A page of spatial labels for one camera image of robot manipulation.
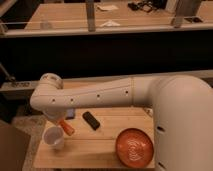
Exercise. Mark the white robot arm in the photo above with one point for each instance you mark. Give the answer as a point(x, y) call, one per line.
point(182, 112)

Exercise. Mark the orange ceramic plate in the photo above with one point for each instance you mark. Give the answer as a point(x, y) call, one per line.
point(134, 148)

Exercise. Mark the white ceramic cup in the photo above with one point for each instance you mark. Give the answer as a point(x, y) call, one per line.
point(54, 137)

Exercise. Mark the black rectangular remote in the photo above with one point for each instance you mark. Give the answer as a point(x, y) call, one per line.
point(91, 120)

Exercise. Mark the blue sponge block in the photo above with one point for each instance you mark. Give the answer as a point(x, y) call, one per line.
point(70, 114)

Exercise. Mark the folded white paper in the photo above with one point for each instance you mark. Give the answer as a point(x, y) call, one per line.
point(110, 23)

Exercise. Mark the white paper sheet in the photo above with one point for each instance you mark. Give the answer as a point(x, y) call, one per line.
point(107, 7)

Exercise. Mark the cardboard box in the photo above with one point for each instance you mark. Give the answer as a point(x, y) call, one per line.
point(13, 147)

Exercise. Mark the grey metal post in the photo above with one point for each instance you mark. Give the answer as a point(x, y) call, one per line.
point(90, 15)
point(186, 10)

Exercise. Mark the grey metal post right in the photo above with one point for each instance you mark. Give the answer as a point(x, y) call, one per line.
point(186, 10)

